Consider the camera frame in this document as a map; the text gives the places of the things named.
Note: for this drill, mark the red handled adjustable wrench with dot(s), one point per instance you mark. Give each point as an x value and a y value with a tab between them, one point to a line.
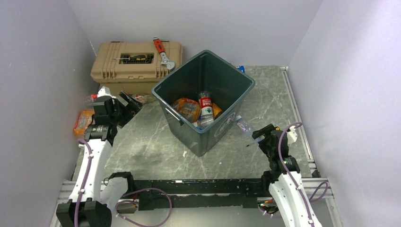
165	61

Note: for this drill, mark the tan plastic toolbox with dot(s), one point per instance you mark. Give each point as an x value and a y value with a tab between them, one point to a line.
133	77

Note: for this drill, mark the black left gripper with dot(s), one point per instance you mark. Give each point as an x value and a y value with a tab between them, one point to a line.
134	105

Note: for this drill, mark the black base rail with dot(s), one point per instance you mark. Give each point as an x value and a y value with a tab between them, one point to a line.
162	194

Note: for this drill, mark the blue cap bottle behind bin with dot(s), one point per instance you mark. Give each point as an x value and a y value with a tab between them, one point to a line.
241	68

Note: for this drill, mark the large orange bottle front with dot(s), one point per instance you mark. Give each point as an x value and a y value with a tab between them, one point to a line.
188	108

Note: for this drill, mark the small clear bottle red cap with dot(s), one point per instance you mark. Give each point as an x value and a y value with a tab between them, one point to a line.
145	99

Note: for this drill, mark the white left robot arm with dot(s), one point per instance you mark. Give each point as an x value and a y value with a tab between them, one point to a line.
88	205

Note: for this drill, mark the dark green plastic bin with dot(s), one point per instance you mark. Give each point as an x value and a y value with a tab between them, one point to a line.
206	71

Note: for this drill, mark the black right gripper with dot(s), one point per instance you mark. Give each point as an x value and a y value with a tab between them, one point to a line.
266	131

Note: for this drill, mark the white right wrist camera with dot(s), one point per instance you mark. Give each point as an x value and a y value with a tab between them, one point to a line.
292	137

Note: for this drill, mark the clear bottle blue label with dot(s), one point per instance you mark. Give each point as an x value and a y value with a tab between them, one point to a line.
246	128

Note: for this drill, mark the crushed orange bottle left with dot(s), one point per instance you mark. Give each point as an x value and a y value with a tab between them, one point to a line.
82	122

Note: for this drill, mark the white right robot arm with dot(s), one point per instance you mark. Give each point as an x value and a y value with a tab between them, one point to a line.
283	181

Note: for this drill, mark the clear bottle red label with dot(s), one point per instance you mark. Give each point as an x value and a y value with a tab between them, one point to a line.
89	100

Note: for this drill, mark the black yellow screwdriver in toolbox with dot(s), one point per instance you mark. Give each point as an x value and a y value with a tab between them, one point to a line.
133	58

